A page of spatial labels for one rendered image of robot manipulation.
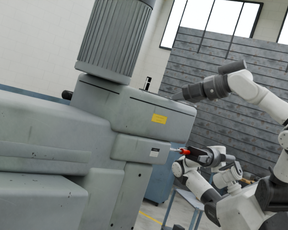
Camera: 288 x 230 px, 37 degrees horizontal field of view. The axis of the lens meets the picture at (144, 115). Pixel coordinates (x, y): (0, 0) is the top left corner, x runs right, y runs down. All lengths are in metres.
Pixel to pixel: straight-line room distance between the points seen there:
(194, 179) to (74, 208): 0.97
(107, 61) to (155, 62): 10.03
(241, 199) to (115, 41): 0.81
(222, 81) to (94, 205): 0.61
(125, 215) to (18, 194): 0.64
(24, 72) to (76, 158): 7.89
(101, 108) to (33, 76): 7.92
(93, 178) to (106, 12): 0.55
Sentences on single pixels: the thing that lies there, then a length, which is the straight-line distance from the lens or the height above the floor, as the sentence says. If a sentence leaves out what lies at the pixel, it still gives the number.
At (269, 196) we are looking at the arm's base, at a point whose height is 1.66.
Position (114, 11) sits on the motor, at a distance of 1.42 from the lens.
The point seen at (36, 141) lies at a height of 1.66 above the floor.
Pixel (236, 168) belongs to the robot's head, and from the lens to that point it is 1.84.
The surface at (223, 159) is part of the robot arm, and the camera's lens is 1.92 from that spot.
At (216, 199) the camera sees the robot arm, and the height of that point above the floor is 1.51.
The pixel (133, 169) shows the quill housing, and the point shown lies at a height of 1.60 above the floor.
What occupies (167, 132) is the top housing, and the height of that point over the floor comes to 1.77.
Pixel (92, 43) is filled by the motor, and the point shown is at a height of 1.99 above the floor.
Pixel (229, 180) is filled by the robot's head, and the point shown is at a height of 1.64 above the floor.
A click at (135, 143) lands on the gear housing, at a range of 1.54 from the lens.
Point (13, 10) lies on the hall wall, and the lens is 8.89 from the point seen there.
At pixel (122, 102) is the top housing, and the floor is 1.83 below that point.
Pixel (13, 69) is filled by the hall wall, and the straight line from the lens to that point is 9.07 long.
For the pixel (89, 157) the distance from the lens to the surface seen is 1.40.
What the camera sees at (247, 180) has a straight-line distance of 8.69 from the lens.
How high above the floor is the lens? 1.88
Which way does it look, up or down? 3 degrees down
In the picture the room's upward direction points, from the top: 18 degrees clockwise
